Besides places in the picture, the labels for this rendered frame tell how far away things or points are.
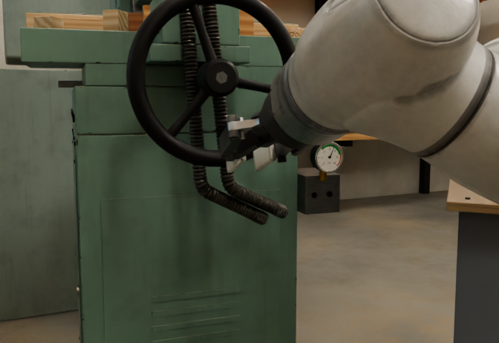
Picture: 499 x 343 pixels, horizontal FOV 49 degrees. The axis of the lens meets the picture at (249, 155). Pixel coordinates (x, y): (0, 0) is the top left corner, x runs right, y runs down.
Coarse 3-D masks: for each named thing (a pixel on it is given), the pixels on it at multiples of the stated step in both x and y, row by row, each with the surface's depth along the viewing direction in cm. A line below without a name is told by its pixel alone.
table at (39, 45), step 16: (32, 32) 95; (48, 32) 96; (64, 32) 96; (80, 32) 97; (96, 32) 98; (112, 32) 99; (128, 32) 100; (32, 48) 95; (48, 48) 96; (64, 48) 97; (80, 48) 98; (96, 48) 98; (112, 48) 99; (128, 48) 100; (160, 48) 93; (176, 48) 94; (224, 48) 96; (240, 48) 97; (256, 48) 108; (272, 48) 109; (32, 64) 101; (48, 64) 101; (64, 64) 101; (80, 64) 101; (160, 64) 101; (176, 64) 101; (240, 64) 101; (256, 64) 108; (272, 64) 109
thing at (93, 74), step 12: (84, 72) 103; (96, 72) 99; (108, 72) 100; (120, 72) 100; (156, 72) 102; (168, 72) 103; (180, 72) 104; (240, 72) 107; (252, 72) 108; (264, 72) 109; (276, 72) 110; (84, 84) 105; (96, 84) 99; (108, 84) 100; (120, 84) 100; (156, 84) 102; (168, 84) 103; (180, 84) 104
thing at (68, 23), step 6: (66, 18) 111; (72, 18) 111; (66, 24) 111; (72, 24) 111; (78, 24) 112; (84, 24) 112; (90, 24) 112; (96, 24) 113; (102, 24) 113; (258, 30) 124; (264, 30) 124
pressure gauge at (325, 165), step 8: (328, 144) 108; (336, 144) 108; (312, 152) 109; (320, 152) 108; (328, 152) 108; (336, 152) 109; (312, 160) 109; (320, 160) 108; (328, 160) 109; (336, 160) 109; (320, 168) 108; (328, 168) 109; (336, 168) 109; (320, 176) 111
